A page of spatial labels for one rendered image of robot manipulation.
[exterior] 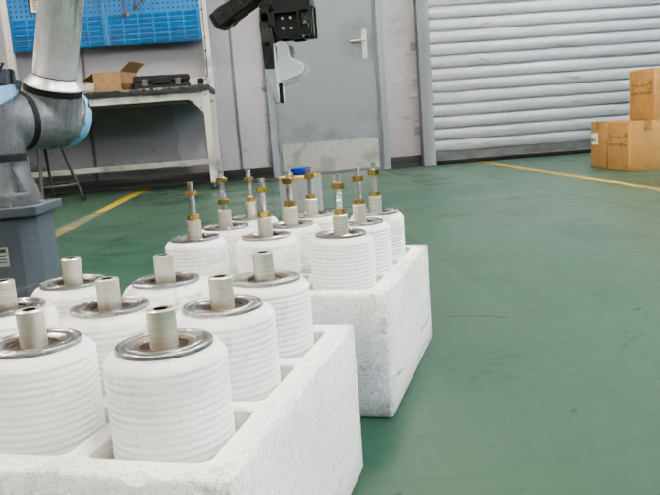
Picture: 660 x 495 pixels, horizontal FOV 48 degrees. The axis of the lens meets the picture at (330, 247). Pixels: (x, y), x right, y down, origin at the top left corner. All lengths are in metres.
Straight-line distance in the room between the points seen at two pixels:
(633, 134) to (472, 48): 2.14
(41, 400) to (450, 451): 0.53
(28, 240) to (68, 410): 0.92
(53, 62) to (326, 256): 0.78
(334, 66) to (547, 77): 1.82
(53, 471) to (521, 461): 0.56
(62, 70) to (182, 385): 1.13
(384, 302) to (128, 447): 0.52
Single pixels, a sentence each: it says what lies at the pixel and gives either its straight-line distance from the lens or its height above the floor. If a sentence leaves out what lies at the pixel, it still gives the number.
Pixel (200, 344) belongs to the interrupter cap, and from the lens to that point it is 0.58.
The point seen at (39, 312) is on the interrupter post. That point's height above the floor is 0.28.
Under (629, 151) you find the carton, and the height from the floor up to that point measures 0.12.
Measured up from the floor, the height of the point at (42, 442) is 0.18.
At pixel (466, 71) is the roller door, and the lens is 6.54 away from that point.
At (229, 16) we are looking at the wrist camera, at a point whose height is 0.59.
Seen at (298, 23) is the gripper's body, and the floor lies 0.57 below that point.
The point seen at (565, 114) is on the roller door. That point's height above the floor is 0.35.
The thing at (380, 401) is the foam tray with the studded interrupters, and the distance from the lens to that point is 1.07.
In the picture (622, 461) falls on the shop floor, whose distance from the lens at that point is 0.97.
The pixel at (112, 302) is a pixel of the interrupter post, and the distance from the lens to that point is 0.75.
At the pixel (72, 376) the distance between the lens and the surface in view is 0.63.
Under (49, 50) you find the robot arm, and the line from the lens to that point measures 1.61.
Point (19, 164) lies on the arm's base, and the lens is 1.57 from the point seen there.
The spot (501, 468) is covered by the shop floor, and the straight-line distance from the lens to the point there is 0.93.
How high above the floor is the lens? 0.41
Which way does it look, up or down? 9 degrees down
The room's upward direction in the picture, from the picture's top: 4 degrees counter-clockwise
